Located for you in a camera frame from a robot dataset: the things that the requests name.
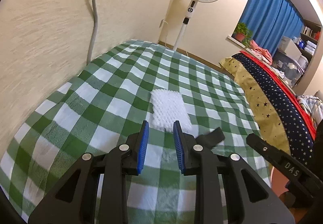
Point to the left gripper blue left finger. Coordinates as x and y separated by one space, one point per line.
141 146

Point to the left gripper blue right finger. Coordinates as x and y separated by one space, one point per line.
178 141

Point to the white foam net pad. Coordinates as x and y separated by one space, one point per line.
169 107

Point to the pink plastic trash bin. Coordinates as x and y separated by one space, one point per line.
278 182

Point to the navy star bed cover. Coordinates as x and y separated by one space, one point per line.
270 125

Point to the green white checkered tablecloth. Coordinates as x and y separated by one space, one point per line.
98 109

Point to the red blanket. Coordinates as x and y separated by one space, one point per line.
296 121

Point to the striped grey quilt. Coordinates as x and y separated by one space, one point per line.
312 105

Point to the clear plastic storage box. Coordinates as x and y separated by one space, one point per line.
289 68

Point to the potted green plant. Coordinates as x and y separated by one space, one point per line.
242 34

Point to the pink clothes pile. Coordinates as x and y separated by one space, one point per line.
260 52

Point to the white box on storage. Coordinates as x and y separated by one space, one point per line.
288 47

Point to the wooden bookshelf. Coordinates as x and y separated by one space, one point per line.
307 42

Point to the blue curtain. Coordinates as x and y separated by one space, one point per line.
270 20

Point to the fan wall plug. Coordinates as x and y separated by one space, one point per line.
162 23

